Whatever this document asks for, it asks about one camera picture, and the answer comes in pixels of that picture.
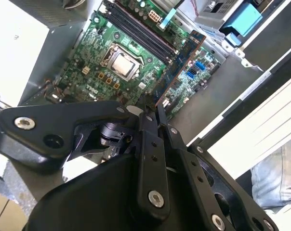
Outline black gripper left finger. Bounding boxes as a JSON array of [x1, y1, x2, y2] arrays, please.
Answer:
[[0, 93, 171, 219]]

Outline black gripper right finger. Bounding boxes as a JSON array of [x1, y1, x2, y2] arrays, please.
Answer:
[[156, 104, 278, 231]]

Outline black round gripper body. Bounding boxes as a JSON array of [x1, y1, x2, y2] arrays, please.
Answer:
[[26, 154, 209, 231]]

